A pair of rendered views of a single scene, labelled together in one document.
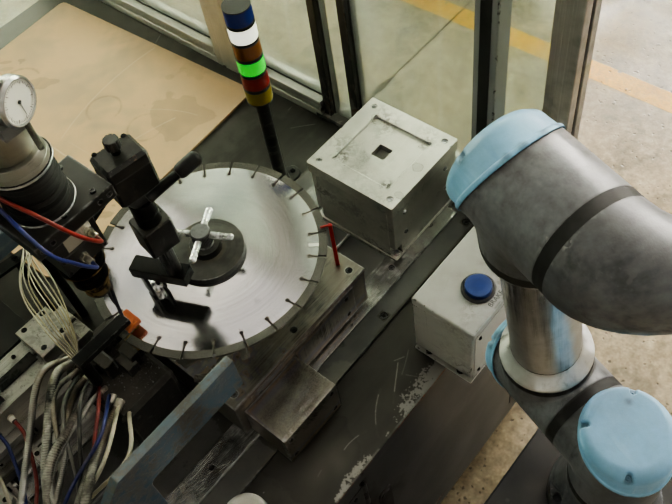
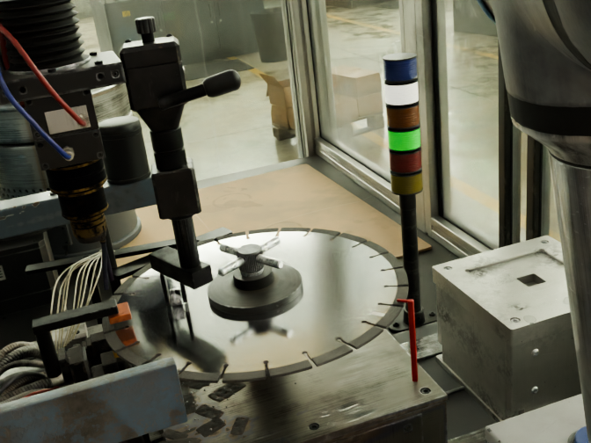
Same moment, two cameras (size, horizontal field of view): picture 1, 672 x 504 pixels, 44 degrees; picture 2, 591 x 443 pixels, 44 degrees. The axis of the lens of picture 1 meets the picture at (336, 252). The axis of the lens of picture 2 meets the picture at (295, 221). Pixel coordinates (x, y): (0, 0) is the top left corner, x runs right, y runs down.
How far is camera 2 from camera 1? 0.59 m
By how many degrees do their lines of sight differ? 36
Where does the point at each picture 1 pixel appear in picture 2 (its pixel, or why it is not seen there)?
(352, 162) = (487, 279)
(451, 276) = (561, 421)
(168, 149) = not seen: hidden behind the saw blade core
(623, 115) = not seen: outside the picture
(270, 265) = (311, 317)
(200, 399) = (105, 389)
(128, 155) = (156, 42)
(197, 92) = (375, 236)
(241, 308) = (245, 344)
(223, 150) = not seen: hidden behind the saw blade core
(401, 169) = (548, 299)
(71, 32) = (297, 180)
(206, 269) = (237, 297)
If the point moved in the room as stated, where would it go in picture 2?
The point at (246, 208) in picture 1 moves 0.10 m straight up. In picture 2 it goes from (326, 267) to (317, 191)
